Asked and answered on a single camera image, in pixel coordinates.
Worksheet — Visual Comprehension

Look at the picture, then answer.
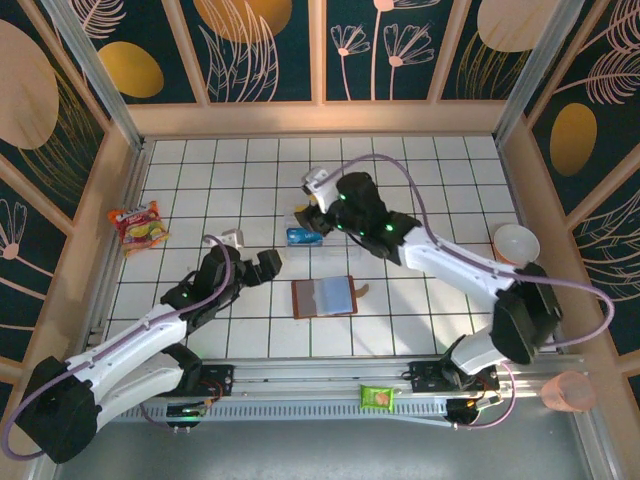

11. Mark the blue VIP card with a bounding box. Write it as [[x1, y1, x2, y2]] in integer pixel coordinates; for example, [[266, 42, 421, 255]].
[[286, 226, 325, 248]]

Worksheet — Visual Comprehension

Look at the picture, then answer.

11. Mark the red snack packet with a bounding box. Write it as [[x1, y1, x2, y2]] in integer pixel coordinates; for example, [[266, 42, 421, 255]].
[[108, 200, 170, 259]]

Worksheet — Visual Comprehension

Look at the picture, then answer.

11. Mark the aluminium mounting rail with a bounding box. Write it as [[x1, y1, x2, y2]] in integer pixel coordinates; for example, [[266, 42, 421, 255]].
[[89, 355, 586, 401]]

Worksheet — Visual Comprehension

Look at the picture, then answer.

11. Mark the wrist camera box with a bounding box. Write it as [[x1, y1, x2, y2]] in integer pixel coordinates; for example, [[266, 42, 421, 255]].
[[202, 228, 246, 250], [301, 168, 346, 211]]

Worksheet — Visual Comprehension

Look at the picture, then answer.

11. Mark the brown leather card holder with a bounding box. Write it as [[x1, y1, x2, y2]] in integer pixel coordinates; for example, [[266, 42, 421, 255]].
[[290, 274, 372, 321]]

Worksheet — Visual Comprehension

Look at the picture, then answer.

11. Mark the controller board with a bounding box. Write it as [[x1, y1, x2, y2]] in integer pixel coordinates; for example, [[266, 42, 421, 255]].
[[446, 397, 504, 431], [166, 402, 207, 432]]

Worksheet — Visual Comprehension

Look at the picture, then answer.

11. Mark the pink plastic cup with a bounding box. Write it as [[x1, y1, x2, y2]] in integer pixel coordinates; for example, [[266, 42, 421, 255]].
[[541, 370, 598, 414]]

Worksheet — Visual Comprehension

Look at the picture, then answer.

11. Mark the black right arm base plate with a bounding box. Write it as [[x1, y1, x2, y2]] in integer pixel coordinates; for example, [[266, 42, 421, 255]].
[[408, 359, 501, 396]]

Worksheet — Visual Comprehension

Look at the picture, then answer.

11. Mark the white bowl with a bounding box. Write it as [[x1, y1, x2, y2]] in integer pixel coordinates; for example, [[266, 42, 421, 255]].
[[492, 223, 541, 266]]

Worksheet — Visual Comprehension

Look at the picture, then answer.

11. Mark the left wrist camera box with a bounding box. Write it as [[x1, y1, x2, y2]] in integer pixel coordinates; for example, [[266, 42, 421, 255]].
[[202, 228, 246, 250]]

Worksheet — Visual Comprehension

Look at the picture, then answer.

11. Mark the clear acrylic box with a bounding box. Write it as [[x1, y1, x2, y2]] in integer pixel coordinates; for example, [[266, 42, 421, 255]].
[[281, 202, 365, 262]]

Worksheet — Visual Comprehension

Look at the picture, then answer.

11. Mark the aluminium frame post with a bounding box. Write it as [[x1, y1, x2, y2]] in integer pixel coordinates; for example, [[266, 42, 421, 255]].
[[42, 0, 147, 151], [493, 0, 586, 146]]

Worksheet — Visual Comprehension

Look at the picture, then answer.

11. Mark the green snack packet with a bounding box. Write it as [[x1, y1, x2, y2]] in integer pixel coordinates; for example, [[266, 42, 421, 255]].
[[359, 383, 396, 412]]

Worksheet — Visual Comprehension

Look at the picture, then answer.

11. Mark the left controller board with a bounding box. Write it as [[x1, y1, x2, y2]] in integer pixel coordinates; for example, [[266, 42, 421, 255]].
[[166, 402, 207, 432]]

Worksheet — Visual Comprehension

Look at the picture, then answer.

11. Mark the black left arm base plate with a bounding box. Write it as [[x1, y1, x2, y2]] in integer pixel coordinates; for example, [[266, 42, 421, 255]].
[[143, 363, 236, 397]]

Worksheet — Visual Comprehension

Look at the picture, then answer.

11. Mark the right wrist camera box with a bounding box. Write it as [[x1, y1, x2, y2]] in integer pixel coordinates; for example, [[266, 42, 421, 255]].
[[301, 168, 346, 211]]

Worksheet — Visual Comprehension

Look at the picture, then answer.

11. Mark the right controller board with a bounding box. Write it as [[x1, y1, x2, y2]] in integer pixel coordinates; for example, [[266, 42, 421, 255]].
[[446, 397, 504, 431]]

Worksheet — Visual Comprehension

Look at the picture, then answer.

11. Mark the white slotted cable duct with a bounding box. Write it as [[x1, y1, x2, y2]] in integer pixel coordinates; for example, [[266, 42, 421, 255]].
[[99, 399, 451, 427]]

